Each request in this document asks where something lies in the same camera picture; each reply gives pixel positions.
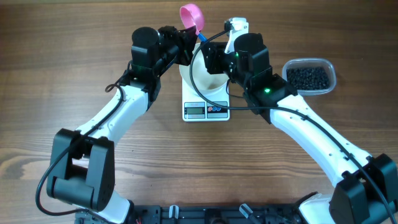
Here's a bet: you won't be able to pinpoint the pink scoop blue handle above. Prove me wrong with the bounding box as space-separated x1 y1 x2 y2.
179 3 207 42

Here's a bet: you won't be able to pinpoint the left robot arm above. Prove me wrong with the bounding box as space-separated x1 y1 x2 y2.
35 26 197 223

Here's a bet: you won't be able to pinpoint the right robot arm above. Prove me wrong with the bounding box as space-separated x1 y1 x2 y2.
198 33 397 223

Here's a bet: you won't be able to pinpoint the cream bowl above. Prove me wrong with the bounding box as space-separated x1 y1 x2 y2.
179 50 228 95

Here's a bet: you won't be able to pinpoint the white digital kitchen scale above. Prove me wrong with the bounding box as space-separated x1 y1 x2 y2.
182 81 230 122

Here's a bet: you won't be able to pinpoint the clear plastic container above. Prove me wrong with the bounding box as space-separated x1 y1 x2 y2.
282 58 336 96

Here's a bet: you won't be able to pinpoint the black beans in container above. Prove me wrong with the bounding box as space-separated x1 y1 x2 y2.
287 67 330 90

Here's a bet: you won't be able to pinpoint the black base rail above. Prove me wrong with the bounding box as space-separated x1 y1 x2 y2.
74 203 304 224

